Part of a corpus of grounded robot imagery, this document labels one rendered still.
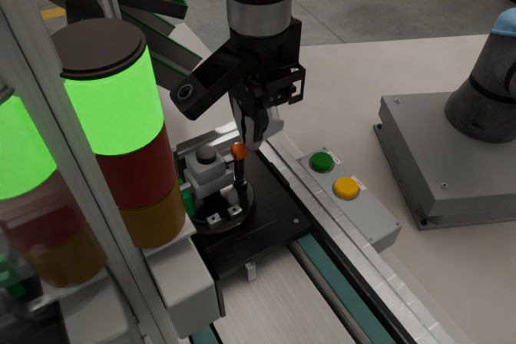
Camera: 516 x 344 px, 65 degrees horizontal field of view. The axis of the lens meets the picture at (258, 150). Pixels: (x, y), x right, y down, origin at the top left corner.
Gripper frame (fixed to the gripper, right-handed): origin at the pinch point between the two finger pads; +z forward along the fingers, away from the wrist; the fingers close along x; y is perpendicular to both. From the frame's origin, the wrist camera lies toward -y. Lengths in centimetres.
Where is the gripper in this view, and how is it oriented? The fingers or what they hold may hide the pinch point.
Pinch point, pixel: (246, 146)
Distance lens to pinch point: 62.6
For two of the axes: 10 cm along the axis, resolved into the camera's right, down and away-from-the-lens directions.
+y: 8.6, -3.7, 3.5
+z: 0.0, 6.8, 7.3
